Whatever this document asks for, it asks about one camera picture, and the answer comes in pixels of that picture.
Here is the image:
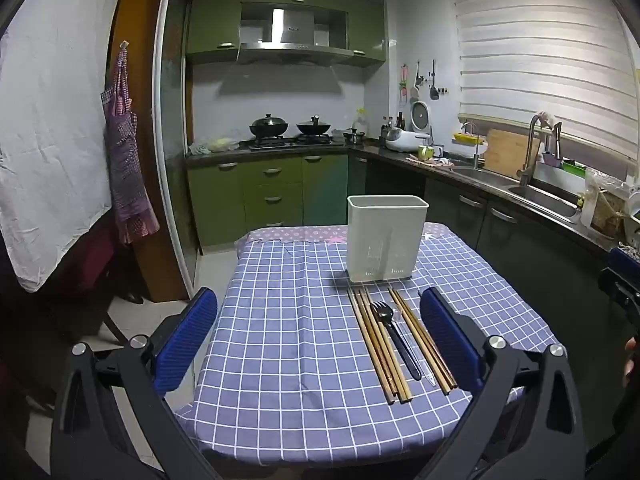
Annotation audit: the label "purple hanging apron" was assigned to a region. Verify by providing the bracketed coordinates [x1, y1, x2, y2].
[101, 41, 160, 245]

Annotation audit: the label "white cloth sheet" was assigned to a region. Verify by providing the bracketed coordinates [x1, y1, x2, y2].
[0, 0, 117, 292]

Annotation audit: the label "green upper cabinets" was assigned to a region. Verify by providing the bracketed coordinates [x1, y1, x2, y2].
[186, 0, 387, 67]

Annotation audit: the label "steel range hood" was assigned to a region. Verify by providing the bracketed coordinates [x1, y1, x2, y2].
[238, 3, 354, 66]

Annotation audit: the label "round white fan appliance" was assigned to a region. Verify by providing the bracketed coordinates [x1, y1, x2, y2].
[410, 100, 431, 132]

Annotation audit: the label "green cabinets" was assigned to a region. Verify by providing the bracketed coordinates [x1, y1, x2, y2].
[186, 0, 387, 67]
[188, 154, 348, 247]

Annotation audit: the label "wooden chopstick three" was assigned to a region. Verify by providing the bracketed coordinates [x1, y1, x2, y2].
[362, 288, 412, 403]

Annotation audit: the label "steel sink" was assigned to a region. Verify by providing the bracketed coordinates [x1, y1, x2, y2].
[451, 167, 582, 224]

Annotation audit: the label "small steel pot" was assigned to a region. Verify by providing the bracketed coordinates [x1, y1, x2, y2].
[343, 128, 366, 145]

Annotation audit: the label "wooden chopstick one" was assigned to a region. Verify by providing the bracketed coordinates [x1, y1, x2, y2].
[347, 289, 395, 405]

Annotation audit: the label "white window blind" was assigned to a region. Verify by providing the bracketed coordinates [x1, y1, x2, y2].
[452, 0, 639, 160]

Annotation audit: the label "wooden chopstick four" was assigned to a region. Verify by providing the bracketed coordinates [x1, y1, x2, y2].
[387, 285, 457, 396]

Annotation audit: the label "black wok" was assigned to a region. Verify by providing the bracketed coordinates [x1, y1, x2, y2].
[296, 115, 331, 136]
[250, 114, 288, 139]

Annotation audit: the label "white rice cooker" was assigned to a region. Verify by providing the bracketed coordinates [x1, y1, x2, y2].
[385, 128, 431, 153]

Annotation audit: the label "steel kitchen faucet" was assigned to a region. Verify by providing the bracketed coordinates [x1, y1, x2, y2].
[516, 112, 563, 186]

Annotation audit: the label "blue checkered tablecloth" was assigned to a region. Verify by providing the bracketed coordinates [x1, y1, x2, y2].
[174, 225, 562, 453]

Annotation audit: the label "green mug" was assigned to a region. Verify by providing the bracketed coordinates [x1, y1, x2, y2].
[418, 145, 444, 162]

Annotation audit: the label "white plastic utensil holder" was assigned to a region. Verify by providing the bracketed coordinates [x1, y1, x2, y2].
[347, 195, 428, 283]

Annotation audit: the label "wooden cutting board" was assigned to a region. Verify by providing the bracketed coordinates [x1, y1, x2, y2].
[484, 128, 527, 179]

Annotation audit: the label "wooden chopstick five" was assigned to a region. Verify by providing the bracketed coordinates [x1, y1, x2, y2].
[388, 286, 457, 396]

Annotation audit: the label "black wok right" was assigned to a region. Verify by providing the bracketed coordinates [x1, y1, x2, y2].
[296, 115, 331, 136]

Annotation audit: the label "black wok left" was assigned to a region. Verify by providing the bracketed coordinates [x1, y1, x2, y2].
[250, 114, 288, 139]

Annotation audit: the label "green lower cabinets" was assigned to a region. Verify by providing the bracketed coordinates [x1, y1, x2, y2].
[188, 154, 348, 247]

